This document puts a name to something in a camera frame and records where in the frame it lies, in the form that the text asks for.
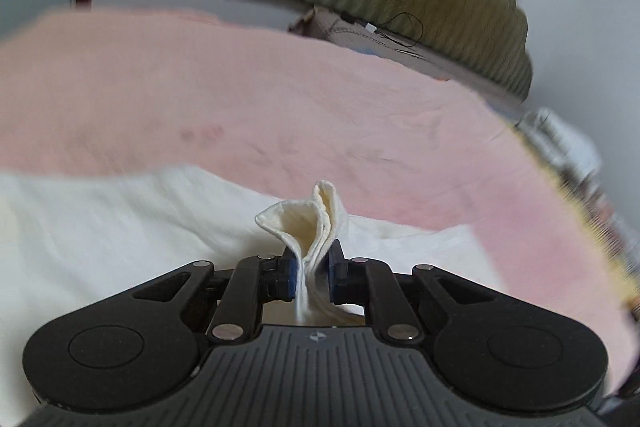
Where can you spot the pink blanket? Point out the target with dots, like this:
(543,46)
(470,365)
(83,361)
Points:
(250,82)

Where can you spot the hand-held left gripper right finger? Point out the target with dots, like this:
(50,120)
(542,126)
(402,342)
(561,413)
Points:
(336,279)

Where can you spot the white pants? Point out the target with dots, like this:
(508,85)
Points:
(125,232)

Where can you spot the beige pillow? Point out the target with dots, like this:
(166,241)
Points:
(345,34)

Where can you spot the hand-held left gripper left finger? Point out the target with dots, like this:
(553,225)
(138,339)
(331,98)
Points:
(290,278)

